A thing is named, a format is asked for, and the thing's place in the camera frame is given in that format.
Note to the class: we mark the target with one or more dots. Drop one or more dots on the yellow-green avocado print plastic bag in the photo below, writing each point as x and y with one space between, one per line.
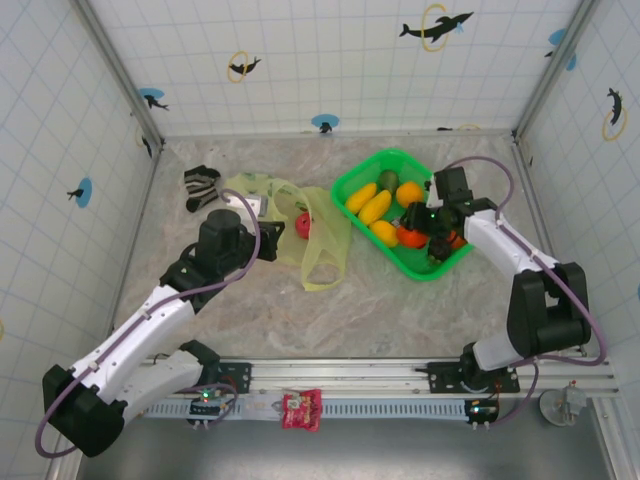
327 210

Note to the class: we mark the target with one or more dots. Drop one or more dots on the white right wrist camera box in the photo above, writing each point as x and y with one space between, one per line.
434 196

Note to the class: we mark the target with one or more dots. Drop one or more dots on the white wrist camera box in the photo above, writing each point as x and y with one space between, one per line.
434 196
252 206

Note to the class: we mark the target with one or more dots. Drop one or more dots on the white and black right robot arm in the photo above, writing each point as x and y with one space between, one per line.
500 240

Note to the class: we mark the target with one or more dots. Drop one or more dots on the clear suction cup holder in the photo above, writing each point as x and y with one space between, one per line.
570 397

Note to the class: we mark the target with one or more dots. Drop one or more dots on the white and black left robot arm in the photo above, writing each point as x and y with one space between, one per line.
140 330

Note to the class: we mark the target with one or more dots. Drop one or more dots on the red snack packet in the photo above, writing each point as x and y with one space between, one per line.
302 412

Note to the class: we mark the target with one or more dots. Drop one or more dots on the controller board with green light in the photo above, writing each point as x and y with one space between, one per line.
481 411
205 407

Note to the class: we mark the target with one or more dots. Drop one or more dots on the orange-red fake persimmon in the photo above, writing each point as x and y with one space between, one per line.
457 241
412 239

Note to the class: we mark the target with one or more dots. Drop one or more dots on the green plastic basket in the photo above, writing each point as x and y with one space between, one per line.
415 262

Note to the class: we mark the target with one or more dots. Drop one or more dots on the aluminium side rail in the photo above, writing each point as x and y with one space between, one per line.
534 185

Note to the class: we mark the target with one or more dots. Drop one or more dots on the black and white striped sock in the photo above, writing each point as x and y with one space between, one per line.
200 185

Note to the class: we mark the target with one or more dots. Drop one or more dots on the yellow fake lemon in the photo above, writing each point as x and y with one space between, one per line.
384 233

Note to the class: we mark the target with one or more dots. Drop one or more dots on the grey metal panel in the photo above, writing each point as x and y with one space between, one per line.
350 455

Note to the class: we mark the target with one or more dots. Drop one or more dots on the aluminium rear rail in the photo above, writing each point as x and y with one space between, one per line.
250 135

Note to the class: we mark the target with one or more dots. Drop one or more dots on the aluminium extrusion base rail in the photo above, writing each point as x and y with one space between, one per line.
350 372

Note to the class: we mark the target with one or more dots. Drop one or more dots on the red fake apple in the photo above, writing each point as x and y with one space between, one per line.
302 225

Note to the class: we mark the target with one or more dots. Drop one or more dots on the fake orange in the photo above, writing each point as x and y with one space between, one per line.
410 194

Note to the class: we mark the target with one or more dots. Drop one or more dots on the aluminium corner post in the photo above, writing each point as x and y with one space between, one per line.
121 75
538 100

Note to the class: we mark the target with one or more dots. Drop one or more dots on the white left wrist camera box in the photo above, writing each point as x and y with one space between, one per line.
252 206

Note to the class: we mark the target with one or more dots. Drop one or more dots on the green fake avocado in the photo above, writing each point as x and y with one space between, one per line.
389 180

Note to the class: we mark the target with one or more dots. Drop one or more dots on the blue circle fish sticker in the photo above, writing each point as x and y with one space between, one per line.
85 192
557 36
150 95
325 121

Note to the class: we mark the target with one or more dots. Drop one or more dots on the dark fake mangosteen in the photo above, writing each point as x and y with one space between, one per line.
440 248

